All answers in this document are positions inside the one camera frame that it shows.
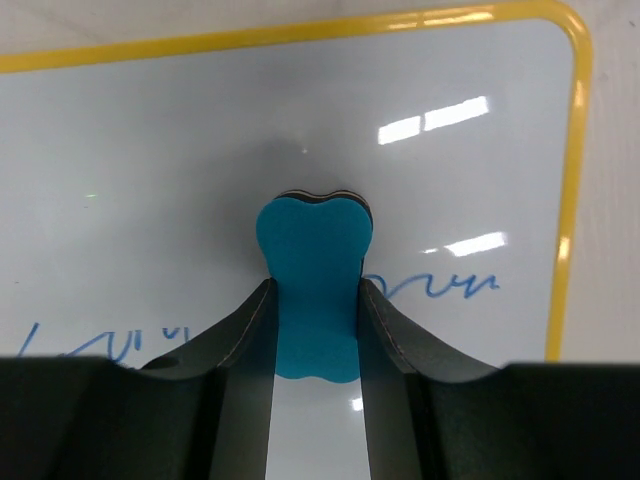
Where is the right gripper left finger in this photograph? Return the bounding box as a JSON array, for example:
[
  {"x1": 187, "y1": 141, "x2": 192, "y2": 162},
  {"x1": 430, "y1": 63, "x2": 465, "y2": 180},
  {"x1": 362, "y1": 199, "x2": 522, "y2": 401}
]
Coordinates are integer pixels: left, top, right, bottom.
[{"x1": 1, "y1": 279, "x2": 278, "y2": 479}]

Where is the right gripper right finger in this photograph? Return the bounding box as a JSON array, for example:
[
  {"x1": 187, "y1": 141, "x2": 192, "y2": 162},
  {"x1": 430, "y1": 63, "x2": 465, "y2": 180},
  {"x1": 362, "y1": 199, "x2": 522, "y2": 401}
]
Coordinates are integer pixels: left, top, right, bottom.
[{"x1": 358, "y1": 280, "x2": 639, "y2": 479}]

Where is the blue whiteboard eraser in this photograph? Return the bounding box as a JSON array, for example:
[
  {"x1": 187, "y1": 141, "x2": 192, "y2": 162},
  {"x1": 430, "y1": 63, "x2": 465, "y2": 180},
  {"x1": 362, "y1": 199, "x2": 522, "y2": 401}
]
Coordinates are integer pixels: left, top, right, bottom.
[{"x1": 256, "y1": 190, "x2": 374, "y2": 384}]

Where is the yellow framed small whiteboard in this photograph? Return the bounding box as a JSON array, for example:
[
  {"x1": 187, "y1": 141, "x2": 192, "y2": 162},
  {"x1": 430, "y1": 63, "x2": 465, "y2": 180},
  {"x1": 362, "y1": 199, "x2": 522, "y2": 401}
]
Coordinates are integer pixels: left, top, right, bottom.
[{"x1": 1, "y1": 1, "x2": 593, "y2": 479}]

